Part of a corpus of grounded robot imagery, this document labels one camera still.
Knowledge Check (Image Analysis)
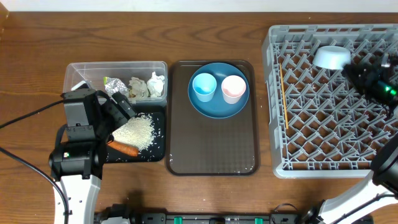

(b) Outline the white rice pile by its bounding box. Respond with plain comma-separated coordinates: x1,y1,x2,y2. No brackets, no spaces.
113,113,155,151

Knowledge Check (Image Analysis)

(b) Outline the clear plastic bin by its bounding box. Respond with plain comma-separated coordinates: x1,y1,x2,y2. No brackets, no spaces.
63,61,168,107

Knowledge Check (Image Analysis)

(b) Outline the brown serving tray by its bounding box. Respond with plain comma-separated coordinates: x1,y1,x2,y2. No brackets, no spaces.
166,60,260,176

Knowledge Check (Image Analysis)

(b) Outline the light blue bowl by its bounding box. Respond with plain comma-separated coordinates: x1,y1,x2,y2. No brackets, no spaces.
313,46,351,70

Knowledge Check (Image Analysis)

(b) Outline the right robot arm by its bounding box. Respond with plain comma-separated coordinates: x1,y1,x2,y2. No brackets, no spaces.
296,54,397,223

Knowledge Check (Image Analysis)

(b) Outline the orange carrot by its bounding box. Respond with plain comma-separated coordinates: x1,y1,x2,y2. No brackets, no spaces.
108,141,139,157

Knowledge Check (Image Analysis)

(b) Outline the foil wrapper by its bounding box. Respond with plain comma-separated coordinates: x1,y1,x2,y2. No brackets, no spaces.
103,77,129,97

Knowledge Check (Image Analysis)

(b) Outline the white tissue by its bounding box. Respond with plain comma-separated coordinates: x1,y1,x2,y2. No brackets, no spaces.
147,72,165,98
129,77,149,98

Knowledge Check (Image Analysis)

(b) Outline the pink cup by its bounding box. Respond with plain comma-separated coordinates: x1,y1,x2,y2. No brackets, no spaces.
221,75,246,104

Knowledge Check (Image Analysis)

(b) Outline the dark blue plate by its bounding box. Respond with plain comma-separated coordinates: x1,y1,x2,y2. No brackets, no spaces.
188,62,250,119

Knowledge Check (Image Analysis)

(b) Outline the light blue cup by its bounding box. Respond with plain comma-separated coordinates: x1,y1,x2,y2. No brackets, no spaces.
192,73,217,103

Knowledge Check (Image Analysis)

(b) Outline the grey dishwasher rack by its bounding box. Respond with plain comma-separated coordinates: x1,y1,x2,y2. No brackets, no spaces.
262,24,397,179

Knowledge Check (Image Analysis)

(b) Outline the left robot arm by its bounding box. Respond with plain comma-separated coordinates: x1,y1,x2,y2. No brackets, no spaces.
49,88,136,223

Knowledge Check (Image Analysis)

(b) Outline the black plastic tray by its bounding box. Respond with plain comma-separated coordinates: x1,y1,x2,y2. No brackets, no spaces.
106,106,166,164

